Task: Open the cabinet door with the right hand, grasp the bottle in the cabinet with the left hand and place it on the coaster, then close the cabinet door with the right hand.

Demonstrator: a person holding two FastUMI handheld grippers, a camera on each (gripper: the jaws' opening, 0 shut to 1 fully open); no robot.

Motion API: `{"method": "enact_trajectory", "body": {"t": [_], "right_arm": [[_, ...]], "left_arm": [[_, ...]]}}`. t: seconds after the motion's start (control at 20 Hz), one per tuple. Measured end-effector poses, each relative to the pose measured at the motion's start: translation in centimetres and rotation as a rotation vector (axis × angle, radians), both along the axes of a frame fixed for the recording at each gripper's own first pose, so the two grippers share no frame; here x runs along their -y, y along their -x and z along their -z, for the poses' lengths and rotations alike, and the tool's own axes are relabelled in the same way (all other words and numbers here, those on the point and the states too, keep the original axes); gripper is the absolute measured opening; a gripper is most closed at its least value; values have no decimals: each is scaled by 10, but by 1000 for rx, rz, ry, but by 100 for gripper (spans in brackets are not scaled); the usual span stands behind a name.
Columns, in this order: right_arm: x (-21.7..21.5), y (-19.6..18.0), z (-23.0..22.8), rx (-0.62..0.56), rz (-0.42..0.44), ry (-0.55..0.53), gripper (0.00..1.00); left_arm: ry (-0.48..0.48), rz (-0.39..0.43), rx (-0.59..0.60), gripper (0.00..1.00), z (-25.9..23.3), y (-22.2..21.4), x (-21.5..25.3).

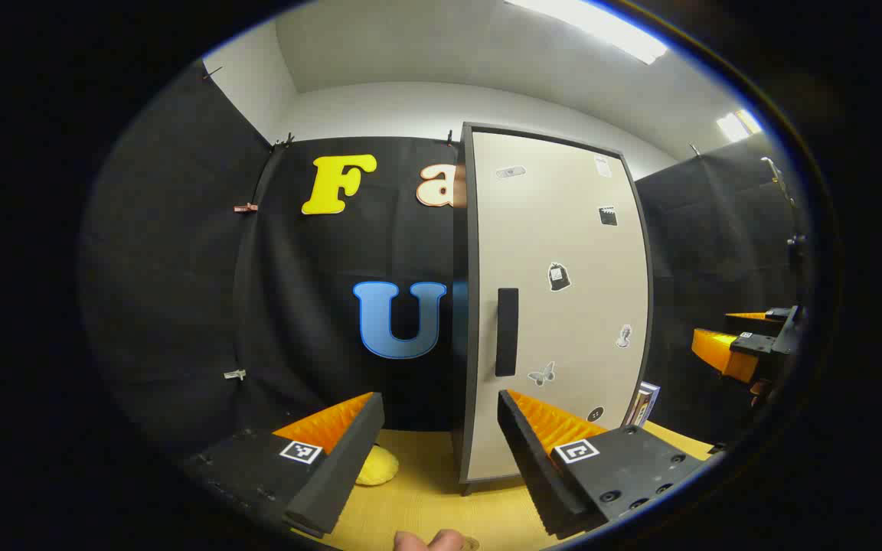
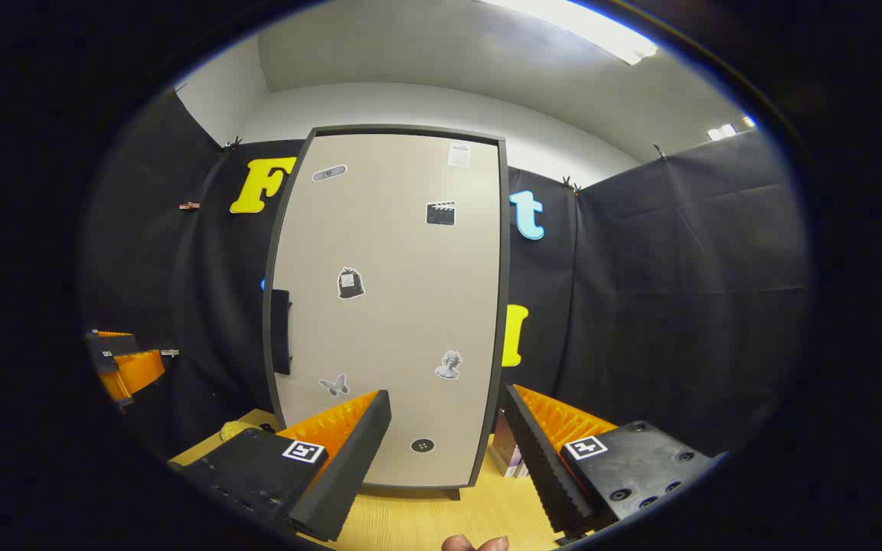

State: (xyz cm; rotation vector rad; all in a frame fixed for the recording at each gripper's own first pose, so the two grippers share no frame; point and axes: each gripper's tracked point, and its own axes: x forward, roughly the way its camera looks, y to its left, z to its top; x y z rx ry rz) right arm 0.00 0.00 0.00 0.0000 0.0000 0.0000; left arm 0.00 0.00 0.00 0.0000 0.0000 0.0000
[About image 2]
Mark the brown book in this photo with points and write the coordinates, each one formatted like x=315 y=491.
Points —
x=502 y=440

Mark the dark grey cabinet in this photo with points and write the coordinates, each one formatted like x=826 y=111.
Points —
x=454 y=493

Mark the black backdrop cloth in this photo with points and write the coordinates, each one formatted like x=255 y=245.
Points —
x=678 y=268

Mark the black binder clip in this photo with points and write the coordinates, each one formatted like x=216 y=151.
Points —
x=570 y=184
x=233 y=142
x=660 y=152

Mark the yellow lemon toy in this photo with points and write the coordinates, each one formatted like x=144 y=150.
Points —
x=236 y=430

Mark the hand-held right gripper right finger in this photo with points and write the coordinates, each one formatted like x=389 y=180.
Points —
x=540 y=467

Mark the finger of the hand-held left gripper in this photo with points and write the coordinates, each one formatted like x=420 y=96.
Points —
x=113 y=352
x=138 y=375

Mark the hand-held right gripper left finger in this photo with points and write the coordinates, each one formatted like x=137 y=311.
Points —
x=349 y=467

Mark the beige cabinet door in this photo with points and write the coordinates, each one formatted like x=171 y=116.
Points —
x=395 y=306

